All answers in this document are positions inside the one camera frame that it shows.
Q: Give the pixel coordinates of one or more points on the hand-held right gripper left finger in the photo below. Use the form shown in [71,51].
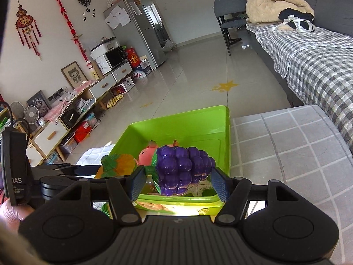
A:
[138,183]

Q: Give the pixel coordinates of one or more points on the red storage box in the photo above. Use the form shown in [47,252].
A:
[82,132]

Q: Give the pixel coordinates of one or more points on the black microwave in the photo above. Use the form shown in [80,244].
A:
[115,56]

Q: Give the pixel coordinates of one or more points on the purple toy grapes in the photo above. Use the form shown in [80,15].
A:
[179,168]

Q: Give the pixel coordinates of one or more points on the plaid blanket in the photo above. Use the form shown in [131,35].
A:
[317,69]

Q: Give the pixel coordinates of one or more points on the white microwave oven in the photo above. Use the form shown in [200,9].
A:
[106,47]

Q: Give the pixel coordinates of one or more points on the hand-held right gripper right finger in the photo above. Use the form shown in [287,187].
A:
[220,185]

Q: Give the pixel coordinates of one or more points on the grey checked tablecloth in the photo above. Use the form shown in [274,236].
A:
[275,149]

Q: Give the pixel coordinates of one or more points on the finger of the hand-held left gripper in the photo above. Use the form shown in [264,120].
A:
[69,169]

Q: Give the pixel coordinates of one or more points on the red gourd wall ornament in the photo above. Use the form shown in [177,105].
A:
[23,19]

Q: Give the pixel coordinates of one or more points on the pink pig toy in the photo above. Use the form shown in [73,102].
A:
[146,154]

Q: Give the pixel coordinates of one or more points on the cardboard carton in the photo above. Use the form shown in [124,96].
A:
[145,66]

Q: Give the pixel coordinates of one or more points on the white box with red print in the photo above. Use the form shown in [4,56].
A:
[126,84]

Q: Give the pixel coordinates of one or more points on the pink lace cloth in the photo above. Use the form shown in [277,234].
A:
[63,102]

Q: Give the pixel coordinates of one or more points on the silver refrigerator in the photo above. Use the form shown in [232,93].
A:
[143,33]

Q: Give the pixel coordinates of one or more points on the dark chair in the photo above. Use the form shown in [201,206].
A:
[229,2]

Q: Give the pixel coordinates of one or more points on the framed cartoon picture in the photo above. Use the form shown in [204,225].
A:
[74,75]

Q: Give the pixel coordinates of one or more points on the dark framed picture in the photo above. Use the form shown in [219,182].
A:
[38,99]

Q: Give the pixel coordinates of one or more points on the pack of yellow bottles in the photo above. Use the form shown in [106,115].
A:
[114,102]

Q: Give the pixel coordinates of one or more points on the green plastic box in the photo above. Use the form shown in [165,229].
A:
[179,127]

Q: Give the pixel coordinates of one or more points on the wooden white cabinet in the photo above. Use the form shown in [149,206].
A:
[49,138]

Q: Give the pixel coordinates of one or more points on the red gift box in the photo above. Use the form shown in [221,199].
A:
[133,58]

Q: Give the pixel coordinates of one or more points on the white desk fan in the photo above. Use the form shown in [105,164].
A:
[30,113]
[17,107]

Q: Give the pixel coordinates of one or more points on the beige blanket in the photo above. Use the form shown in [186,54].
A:
[270,5]

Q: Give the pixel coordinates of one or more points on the orange toy pumpkin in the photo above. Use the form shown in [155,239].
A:
[124,162]

